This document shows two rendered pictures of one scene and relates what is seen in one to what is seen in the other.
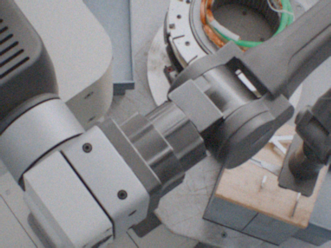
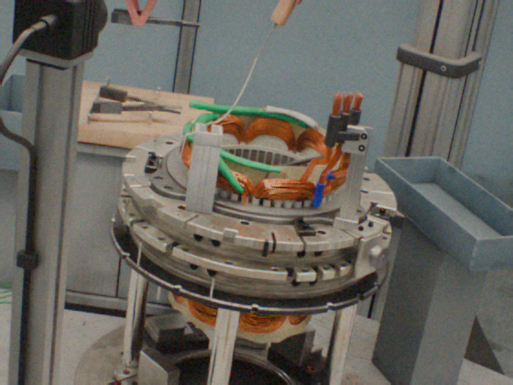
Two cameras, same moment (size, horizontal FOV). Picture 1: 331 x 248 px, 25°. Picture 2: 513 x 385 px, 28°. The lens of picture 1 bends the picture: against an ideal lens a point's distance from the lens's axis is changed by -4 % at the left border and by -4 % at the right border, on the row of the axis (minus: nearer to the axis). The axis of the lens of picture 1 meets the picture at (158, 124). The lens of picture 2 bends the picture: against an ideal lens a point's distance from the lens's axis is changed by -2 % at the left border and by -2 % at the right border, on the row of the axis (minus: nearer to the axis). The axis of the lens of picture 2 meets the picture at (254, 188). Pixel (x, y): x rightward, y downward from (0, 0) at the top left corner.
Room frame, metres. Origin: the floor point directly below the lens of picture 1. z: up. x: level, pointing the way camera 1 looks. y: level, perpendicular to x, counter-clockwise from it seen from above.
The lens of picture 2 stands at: (1.79, -0.43, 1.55)
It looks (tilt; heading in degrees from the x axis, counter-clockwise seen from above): 23 degrees down; 165
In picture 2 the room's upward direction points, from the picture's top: 9 degrees clockwise
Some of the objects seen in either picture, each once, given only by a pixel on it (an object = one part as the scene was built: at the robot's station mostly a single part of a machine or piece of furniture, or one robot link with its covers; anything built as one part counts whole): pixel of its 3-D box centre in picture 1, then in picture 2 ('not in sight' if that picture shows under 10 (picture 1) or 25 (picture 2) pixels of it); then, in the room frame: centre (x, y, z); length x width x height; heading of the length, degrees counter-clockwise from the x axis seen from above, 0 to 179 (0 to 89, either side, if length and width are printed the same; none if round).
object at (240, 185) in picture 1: (275, 169); (140, 116); (0.42, -0.25, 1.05); 0.20 x 0.19 x 0.02; 78
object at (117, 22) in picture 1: (107, 54); (433, 290); (0.66, 0.14, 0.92); 0.25 x 0.11 x 0.28; 12
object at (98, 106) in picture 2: not in sight; (107, 107); (0.48, -0.30, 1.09); 0.04 x 0.01 x 0.02; 93
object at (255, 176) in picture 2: not in sight; (256, 180); (0.79, -0.17, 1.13); 0.08 x 0.02 x 0.04; 78
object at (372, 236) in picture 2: not in sight; (363, 250); (0.84, -0.05, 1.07); 0.04 x 0.02 x 0.05; 126
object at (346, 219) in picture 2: not in sight; (354, 177); (0.83, -0.07, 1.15); 0.03 x 0.02 x 0.12; 70
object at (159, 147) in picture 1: (154, 151); not in sight; (0.21, 0.00, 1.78); 0.09 x 0.08 x 0.12; 46
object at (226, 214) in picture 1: (263, 184); (130, 208); (0.42, -0.25, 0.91); 0.19 x 0.19 x 0.26; 78
